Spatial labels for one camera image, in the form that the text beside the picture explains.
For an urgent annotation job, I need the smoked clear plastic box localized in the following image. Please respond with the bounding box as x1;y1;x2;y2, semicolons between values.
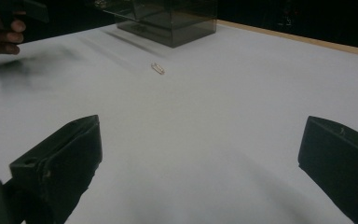
93;0;218;49

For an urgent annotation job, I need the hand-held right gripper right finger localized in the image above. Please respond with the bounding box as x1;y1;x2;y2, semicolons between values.
297;116;358;224

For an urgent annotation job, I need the small clear hair clip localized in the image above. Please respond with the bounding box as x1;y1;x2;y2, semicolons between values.
150;62;166;76

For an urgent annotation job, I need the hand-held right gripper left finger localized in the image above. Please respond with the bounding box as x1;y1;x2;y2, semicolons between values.
8;114;103;224

